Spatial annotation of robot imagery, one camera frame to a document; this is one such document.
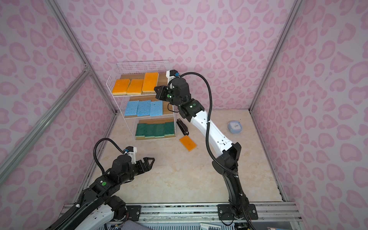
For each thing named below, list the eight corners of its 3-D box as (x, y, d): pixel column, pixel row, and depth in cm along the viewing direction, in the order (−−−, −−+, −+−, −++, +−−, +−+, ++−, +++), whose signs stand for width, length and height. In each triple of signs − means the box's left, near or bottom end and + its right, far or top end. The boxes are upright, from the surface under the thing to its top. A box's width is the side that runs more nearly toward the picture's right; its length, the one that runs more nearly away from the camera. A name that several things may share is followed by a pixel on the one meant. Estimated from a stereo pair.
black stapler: (185, 136, 107) (185, 132, 103) (176, 124, 114) (176, 119, 110) (189, 134, 108) (189, 129, 104) (180, 122, 115) (180, 118, 111)
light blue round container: (229, 133, 108) (230, 129, 105) (227, 124, 114) (228, 120, 110) (241, 133, 108) (243, 129, 105) (239, 124, 114) (240, 120, 110)
